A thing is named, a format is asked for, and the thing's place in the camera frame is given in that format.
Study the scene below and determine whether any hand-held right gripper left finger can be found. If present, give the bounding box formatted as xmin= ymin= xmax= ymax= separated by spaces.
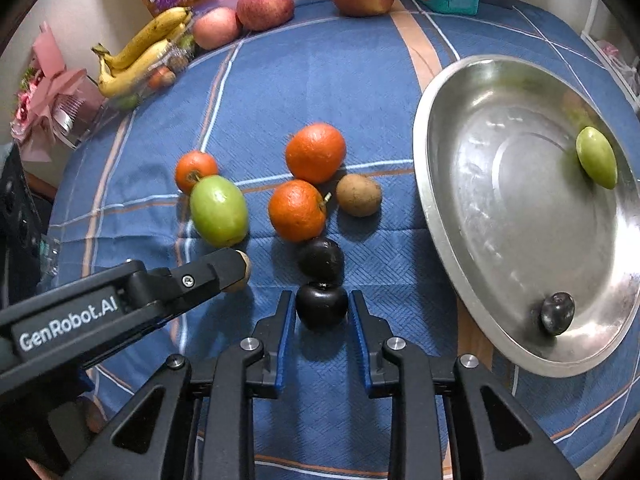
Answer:
xmin=75 ymin=290 xmax=297 ymax=480

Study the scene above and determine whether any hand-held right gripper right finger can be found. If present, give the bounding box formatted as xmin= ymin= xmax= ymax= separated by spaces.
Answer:
xmin=348 ymin=290 xmax=583 ymax=480

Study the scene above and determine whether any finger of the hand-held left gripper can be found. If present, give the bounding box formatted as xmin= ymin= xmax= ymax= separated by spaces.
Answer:
xmin=145 ymin=247 xmax=246 ymax=313

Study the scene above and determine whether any small brown round fruit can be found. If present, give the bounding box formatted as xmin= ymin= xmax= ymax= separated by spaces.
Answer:
xmin=225 ymin=250 xmax=252 ymax=294

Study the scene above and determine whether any black plum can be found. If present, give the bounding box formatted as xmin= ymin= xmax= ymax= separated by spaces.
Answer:
xmin=295 ymin=282 xmax=349 ymax=332
xmin=297 ymin=237 xmax=346 ymax=284

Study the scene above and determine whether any round metal plate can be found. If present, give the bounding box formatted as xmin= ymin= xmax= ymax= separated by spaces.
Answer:
xmin=412 ymin=55 xmax=640 ymax=379

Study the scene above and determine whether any large green jujube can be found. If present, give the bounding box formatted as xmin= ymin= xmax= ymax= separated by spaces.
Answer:
xmin=189 ymin=175 xmax=250 ymax=248

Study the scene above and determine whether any small tangerine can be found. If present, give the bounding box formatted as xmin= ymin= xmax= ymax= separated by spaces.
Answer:
xmin=175 ymin=150 xmax=220 ymax=195

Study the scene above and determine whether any medium orange with stem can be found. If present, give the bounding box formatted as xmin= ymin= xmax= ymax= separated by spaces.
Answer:
xmin=267 ymin=180 xmax=328 ymax=244

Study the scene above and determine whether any black furniture piece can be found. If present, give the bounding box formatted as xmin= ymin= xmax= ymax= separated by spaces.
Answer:
xmin=0 ymin=144 xmax=52 ymax=307

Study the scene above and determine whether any brown kiwi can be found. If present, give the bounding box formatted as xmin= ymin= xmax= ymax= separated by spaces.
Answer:
xmin=335 ymin=173 xmax=383 ymax=218

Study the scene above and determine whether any large orange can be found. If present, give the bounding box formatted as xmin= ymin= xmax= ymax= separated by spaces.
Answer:
xmin=285 ymin=123 xmax=347 ymax=185

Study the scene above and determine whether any dark purple plum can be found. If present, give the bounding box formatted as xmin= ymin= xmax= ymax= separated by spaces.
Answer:
xmin=540 ymin=292 xmax=577 ymax=336

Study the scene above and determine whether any clear plastic fruit bag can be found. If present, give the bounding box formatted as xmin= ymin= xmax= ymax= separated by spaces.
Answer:
xmin=114 ymin=29 xmax=197 ymax=112

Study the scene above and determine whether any blue plaid tablecloth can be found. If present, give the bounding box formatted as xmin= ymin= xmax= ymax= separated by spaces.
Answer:
xmin=47 ymin=0 xmax=640 ymax=480

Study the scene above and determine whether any pink wrapped bouquet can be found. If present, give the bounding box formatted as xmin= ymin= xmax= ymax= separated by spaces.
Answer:
xmin=10 ymin=22 xmax=107 ymax=150

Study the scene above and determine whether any bunch of yellow bananas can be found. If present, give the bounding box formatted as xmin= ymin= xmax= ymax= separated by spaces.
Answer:
xmin=91 ymin=6 xmax=194 ymax=99

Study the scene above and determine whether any pale pink apple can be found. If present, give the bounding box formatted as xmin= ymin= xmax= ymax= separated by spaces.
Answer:
xmin=192 ymin=7 xmax=244 ymax=51

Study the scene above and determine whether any red striped apple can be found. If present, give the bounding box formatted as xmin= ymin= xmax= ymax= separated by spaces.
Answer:
xmin=236 ymin=0 xmax=295 ymax=32

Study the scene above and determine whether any small green jujube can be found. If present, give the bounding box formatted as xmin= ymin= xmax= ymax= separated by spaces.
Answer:
xmin=576 ymin=126 xmax=619 ymax=190

